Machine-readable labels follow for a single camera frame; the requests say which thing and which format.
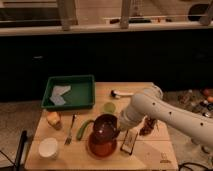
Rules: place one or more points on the dark brown bowl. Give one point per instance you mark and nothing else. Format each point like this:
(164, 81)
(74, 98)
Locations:
(105, 128)

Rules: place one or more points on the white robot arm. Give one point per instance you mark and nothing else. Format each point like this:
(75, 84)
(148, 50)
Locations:
(148, 102)

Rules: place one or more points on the green plastic tray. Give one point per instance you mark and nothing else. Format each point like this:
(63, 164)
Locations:
(81, 95)

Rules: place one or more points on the green cup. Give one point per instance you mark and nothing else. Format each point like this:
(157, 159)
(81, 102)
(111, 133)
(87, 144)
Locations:
(109, 107)

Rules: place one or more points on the green cucumber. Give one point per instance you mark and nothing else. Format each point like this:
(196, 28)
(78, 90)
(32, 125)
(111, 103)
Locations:
(86, 126)

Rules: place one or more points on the grey folded cloth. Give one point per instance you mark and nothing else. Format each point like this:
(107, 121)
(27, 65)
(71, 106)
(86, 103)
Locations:
(57, 94)

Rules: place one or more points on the black rectangular grater box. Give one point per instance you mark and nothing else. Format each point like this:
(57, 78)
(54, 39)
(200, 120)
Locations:
(129, 141)

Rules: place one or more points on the orange bowl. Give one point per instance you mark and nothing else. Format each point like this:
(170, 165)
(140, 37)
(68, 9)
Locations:
(100, 149)

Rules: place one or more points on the silver fork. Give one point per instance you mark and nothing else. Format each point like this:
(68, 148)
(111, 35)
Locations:
(69, 136)

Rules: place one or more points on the white cup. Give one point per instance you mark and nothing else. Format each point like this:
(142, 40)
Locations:
(48, 148)

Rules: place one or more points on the white handled brush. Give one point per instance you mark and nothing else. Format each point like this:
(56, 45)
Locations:
(118, 94)

